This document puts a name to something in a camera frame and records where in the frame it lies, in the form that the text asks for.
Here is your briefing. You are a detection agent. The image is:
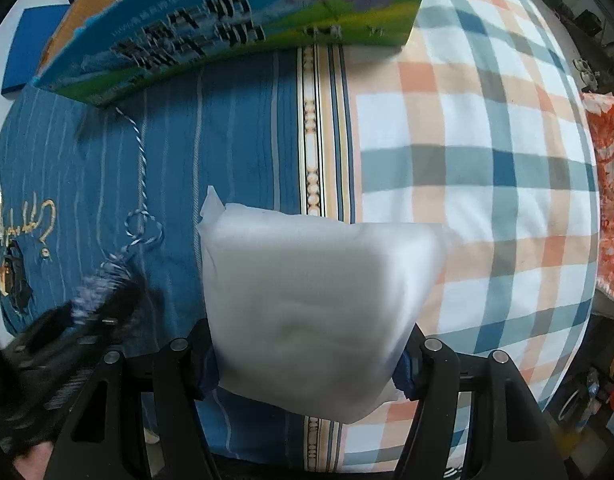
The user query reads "white soft plastic pack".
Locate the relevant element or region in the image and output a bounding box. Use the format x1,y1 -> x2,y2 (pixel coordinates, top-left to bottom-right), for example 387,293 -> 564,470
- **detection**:
197,191 -> 457,424

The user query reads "left hand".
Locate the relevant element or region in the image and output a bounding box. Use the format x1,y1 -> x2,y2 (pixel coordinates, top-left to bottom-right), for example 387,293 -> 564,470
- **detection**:
13,442 -> 53,480

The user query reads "blue striped bed sheet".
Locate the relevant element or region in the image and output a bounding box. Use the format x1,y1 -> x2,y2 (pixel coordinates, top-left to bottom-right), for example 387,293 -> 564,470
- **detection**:
0,44 -> 358,466

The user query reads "plaid checked blanket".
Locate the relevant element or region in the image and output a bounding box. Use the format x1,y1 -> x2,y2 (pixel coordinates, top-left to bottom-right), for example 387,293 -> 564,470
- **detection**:
296,0 -> 601,476

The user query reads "orange white patterned cushion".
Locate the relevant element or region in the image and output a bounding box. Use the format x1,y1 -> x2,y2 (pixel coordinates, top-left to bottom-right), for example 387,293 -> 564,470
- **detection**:
581,93 -> 614,301

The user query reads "cardboard box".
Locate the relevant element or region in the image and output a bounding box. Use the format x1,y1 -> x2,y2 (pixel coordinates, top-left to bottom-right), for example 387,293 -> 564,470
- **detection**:
33,0 -> 422,106

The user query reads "blue foam mat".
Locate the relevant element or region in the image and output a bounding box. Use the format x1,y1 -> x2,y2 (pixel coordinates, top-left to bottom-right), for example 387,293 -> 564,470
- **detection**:
0,4 -> 70,96

